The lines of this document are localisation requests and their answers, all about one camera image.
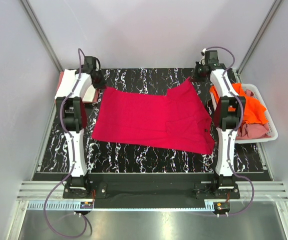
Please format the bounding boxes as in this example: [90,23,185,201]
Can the crimson red t-shirt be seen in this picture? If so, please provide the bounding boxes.
[92,79,214,155]

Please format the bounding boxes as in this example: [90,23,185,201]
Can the orange t-shirt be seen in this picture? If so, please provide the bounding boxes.
[209,83,268,125]

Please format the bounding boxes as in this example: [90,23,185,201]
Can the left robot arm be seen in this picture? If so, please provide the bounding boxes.
[55,56,105,199]

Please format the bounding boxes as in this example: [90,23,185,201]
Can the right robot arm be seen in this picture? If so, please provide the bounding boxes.
[192,46,246,198]

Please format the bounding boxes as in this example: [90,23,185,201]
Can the folded white t-shirt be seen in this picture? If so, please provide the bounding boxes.
[54,69,97,103]

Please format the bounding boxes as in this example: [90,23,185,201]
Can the folded pink t-shirt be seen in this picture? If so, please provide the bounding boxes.
[54,71,102,105]

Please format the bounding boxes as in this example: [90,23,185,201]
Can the white plastic laundry basket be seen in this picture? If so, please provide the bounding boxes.
[208,83,279,145]

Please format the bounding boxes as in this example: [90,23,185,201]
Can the dusty pink t-shirt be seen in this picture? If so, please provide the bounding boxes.
[236,91,269,140]

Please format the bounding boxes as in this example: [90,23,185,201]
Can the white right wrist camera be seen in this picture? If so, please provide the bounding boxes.
[199,48,206,64]

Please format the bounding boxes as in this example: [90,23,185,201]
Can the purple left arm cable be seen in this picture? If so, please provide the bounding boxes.
[43,47,93,238]

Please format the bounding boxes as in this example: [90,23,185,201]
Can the aluminium corner post right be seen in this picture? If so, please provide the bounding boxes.
[236,0,283,75]

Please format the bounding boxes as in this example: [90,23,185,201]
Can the aluminium corner post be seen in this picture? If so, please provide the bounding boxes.
[19,0,64,72]
[236,0,283,75]

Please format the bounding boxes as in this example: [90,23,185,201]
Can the aluminium corner post left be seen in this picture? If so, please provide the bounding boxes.
[19,0,64,72]

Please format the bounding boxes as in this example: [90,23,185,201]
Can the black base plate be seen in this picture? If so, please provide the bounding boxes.
[62,172,241,210]

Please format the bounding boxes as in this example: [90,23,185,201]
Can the aluminium front rail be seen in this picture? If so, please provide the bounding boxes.
[17,181,288,212]

